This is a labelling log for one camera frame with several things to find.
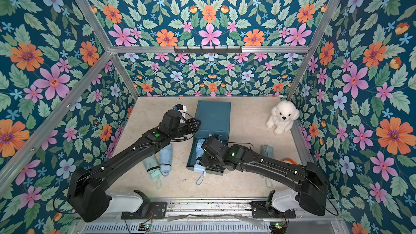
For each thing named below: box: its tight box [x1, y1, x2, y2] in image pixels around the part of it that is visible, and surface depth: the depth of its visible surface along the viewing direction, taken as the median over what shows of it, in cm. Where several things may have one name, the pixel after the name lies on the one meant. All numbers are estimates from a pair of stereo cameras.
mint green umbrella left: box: [142, 153, 162, 190], surface depth 85 cm
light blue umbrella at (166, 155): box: [159, 143, 173, 177], surface depth 87 cm
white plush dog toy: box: [265, 100, 300, 136], surface depth 92 cm
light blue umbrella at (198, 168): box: [193, 138, 206, 186], surface depth 76 cm
